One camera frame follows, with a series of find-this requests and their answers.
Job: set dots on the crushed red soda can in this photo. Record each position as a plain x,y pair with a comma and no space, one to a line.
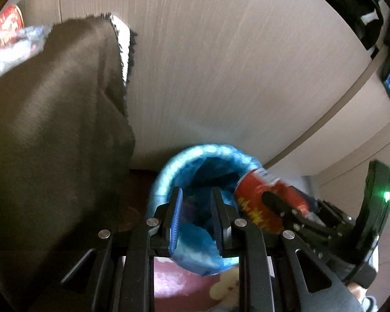
258,190

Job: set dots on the blue trash bag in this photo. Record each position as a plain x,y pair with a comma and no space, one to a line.
197,171

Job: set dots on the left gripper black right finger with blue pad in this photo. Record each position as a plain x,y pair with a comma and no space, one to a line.
221,223

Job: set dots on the person's right hand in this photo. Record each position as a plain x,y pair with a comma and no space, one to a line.
358,291

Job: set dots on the red snack wrapper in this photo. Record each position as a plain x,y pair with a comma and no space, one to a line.
11,22

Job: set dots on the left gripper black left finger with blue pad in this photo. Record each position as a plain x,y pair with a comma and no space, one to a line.
172,220

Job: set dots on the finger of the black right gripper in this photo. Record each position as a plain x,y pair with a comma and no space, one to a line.
288,215

